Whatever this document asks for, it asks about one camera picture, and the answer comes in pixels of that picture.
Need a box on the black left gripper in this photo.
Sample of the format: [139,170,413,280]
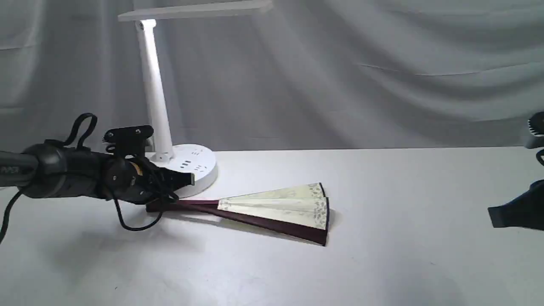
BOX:
[100,155,195,205]

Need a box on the cream paper folding fan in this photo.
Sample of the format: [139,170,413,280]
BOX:
[145,183,330,247]

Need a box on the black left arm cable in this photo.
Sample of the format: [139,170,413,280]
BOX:
[0,113,179,245]

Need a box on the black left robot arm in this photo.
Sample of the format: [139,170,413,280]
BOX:
[1,143,195,205]

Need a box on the grey backdrop curtain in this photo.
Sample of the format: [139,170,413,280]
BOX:
[1,0,544,152]

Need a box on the white desk lamp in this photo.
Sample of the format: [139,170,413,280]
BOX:
[117,0,273,198]

